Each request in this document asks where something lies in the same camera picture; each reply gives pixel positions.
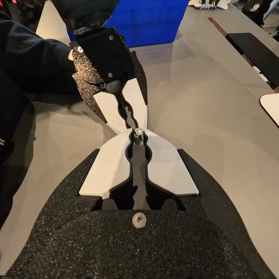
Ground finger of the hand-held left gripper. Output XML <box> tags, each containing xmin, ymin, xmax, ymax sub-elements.
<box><xmin>122</xmin><ymin>78</ymin><xmax>149</xmax><ymax>131</ymax></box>
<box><xmin>93</xmin><ymin>91</ymin><xmax>134</xmax><ymax>135</ymax></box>

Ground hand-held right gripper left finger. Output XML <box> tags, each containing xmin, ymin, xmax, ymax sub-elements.
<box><xmin>78</xmin><ymin>129</ymin><xmax>135</xmax><ymax>199</ymax></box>

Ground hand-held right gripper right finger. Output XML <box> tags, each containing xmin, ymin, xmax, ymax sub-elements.
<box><xmin>142</xmin><ymin>133</ymin><xmax>199</xmax><ymax>197</ymax></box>

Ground blue plastic bin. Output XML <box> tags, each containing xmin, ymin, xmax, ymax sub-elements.
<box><xmin>66</xmin><ymin>0</ymin><xmax>189</xmax><ymax>48</ymax></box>

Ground person's left forearm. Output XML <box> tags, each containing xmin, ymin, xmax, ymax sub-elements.
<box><xmin>0</xmin><ymin>11</ymin><xmax>81</xmax><ymax>103</ymax></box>

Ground black and white paper pieces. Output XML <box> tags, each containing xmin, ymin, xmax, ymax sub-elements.
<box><xmin>188</xmin><ymin>0</ymin><xmax>229</xmax><ymax>10</ymax></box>

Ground black flat mat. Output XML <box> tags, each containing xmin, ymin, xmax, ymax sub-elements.
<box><xmin>227</xmin><ymin>33</ymin><xmax>279</xmax><ymax>90</ymax></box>

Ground black bag white logo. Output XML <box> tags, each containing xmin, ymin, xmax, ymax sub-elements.
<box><xmin>242</xmin><ymin>0</ymin><xmax>272</xmax><ymax>27</ymax></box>

